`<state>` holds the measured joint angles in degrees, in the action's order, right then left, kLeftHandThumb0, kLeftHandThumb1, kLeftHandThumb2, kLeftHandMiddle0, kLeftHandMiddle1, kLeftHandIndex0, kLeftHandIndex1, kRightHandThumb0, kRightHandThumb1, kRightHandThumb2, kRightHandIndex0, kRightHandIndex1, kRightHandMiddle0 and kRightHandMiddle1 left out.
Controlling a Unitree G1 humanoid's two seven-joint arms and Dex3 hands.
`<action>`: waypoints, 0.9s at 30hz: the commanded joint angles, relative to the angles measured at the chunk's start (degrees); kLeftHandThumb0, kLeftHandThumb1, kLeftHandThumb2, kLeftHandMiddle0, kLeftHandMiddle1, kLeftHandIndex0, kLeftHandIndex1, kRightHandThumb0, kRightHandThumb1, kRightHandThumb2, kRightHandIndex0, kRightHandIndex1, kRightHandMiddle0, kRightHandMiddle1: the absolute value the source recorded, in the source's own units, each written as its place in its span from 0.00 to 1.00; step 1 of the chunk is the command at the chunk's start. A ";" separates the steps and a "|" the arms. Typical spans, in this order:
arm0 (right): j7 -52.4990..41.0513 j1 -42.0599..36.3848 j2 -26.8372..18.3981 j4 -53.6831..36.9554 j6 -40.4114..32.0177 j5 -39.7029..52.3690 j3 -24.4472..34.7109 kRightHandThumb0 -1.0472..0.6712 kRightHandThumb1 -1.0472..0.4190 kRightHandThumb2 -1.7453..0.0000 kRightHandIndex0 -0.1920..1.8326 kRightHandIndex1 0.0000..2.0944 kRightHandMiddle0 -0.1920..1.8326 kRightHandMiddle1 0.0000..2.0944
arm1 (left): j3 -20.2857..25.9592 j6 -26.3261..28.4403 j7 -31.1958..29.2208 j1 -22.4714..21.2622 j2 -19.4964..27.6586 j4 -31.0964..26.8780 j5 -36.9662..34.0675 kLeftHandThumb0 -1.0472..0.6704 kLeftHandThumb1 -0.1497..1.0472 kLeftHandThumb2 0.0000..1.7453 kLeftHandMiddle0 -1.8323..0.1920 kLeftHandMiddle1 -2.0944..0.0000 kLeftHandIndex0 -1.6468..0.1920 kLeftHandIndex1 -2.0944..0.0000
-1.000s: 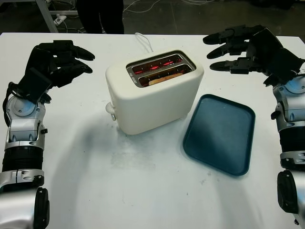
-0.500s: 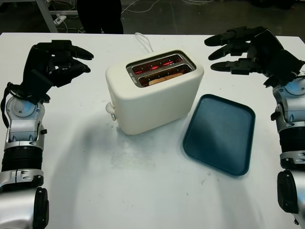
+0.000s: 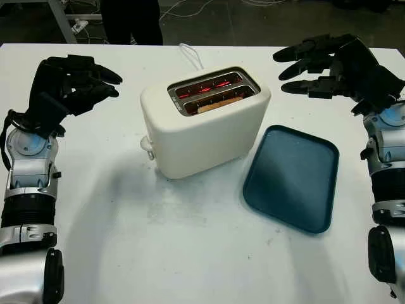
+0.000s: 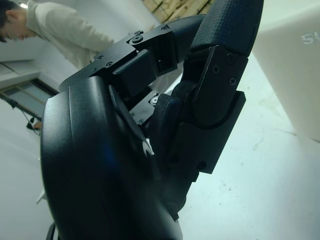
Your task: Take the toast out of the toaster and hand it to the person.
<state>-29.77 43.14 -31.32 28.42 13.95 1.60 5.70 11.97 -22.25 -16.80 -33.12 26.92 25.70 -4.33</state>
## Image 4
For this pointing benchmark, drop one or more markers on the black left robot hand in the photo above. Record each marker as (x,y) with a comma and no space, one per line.
(100,162)

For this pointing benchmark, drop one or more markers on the person in cream sweater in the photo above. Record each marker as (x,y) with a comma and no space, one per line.
(62,30)

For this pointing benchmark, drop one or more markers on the cream two-slot toaster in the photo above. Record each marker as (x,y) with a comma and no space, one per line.
(295,75)

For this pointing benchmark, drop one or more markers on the black tripod stand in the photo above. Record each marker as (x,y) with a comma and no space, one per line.
(25,115)

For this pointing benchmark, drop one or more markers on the dark framed window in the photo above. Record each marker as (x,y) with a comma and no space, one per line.
(25,91)

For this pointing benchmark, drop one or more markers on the stacked wooden pallets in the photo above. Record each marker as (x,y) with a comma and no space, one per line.
(175,8)

